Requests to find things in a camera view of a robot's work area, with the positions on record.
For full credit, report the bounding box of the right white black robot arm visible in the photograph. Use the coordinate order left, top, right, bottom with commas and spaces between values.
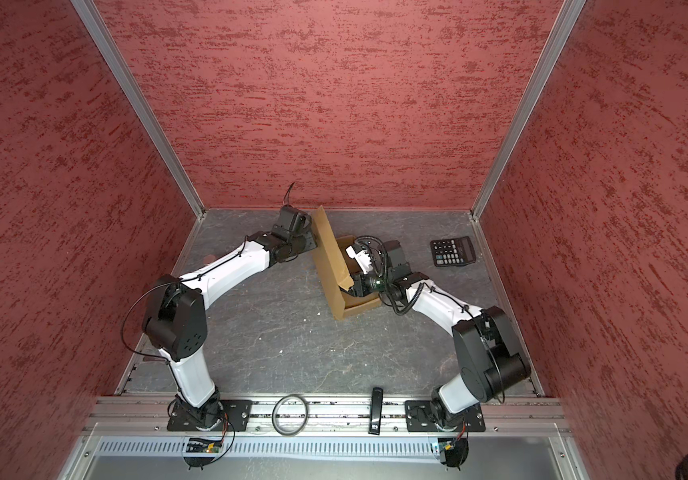
349, 272, 531, 431

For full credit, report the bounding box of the aluminium front rail frame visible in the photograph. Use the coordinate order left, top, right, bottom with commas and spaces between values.
60, 394, 589, 479

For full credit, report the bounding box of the left circuit board with wires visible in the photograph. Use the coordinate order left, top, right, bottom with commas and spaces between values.
183, 437, 225, 469

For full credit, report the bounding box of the black desk calculator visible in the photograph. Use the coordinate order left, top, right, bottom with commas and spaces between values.
430, 236, 477, 268

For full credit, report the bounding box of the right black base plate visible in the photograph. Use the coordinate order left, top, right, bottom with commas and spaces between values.
405, 399, 486, 433

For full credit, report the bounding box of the left aluminium corner post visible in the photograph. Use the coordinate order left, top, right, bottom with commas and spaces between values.
71, 0, 207, 219

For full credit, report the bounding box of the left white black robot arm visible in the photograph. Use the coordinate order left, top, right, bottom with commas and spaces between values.
142, 232, 317, 431

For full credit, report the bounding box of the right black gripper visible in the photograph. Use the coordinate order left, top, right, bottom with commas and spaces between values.
334, 268, 394, 298

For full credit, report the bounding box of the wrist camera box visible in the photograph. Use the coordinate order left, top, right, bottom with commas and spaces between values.
273, 205, 310, 241
345, 239, 408, 277

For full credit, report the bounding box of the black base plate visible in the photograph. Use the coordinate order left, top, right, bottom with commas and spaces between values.
405, 399, 486, 433
167, 396, 253, 433

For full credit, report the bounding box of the black handle bar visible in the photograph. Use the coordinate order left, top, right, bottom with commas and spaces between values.
368, 387, 384, 436

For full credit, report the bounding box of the brown cardboard box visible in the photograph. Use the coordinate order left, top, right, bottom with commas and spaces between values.
312, 206, 382, 320

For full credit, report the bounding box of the right aluminium corner post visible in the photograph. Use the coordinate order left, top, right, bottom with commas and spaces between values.
470, 0, 586, 222

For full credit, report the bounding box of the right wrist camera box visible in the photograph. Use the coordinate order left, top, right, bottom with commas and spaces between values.
345, 239, 408, 277

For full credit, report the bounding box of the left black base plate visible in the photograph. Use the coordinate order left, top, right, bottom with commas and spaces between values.
167, 396, 253, 433

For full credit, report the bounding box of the aluminium corner post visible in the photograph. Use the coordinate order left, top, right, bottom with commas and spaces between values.
470, 0, 586, 222
71, 0, 207, 219

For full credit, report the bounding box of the right circuit board with wires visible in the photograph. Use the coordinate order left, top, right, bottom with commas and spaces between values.
437, 437, 469, 470

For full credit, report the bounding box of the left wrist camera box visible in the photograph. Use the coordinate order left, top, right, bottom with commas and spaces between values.
273, 205, 310, 241

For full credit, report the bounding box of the black cable ring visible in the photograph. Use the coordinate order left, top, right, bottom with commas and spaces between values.
271, 393, 310, 437

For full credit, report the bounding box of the circuit board with wires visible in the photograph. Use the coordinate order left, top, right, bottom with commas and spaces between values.
183, 437, 225, 469
437, 437, 469, 470

